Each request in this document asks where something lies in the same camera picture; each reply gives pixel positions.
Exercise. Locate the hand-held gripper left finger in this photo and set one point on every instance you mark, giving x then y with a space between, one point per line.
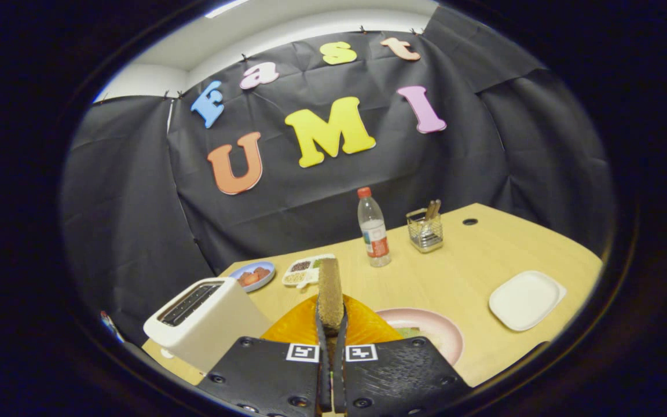
323 370

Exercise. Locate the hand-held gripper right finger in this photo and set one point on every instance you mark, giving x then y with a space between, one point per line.
339 370

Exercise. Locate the brown bread slice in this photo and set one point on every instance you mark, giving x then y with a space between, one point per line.
330 295

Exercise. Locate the green lettuce leaf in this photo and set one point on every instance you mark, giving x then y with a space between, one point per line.
410 332

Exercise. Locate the white sectioned condiment tray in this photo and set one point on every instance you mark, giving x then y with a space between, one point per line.
304 269

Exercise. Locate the pink round plate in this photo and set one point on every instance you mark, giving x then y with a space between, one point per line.
438 333

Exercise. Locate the blue round plate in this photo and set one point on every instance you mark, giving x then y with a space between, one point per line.
258 288

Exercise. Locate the white toaster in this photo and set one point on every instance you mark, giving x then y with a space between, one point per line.
217 330

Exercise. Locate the red tomato slices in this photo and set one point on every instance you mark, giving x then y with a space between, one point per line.
252 276

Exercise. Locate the clear plastic water bottle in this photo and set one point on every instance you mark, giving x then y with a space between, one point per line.
375 237

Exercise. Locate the wooden utensil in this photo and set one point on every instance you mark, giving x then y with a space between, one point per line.
436 208
429 211

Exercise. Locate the white square plate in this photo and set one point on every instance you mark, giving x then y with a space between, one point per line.
524 301

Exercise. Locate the small colourful object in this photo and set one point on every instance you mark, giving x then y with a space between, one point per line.
112 326

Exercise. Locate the ceiling light panel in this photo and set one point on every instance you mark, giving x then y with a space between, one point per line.
226 8

